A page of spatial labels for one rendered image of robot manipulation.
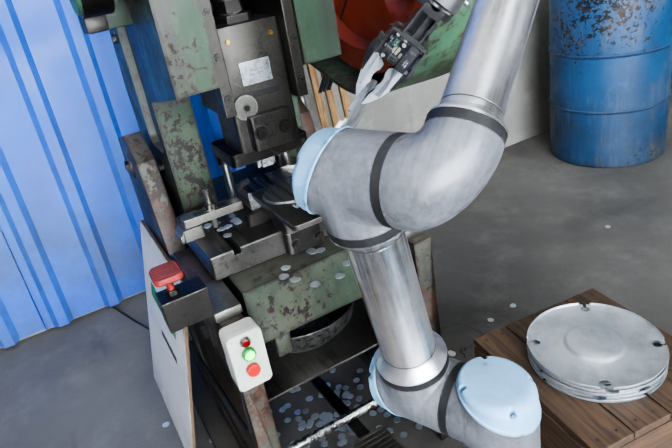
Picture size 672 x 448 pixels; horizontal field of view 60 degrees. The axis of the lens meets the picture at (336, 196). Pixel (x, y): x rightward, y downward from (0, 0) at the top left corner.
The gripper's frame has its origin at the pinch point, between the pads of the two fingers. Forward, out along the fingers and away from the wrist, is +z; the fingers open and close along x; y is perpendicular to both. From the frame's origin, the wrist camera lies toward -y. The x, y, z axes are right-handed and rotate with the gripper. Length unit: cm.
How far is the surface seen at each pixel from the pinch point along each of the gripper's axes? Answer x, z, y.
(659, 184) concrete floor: 151, -4, -167
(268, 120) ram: -11.9, 23.2, -18.2
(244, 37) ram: -26.2, 11.7, -20.4
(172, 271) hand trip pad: -10, 49, 11
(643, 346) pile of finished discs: 83, 9, -7
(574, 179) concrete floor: 126, 20, -181
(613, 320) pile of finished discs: 80, 12, -16
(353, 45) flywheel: -6, 6, -52
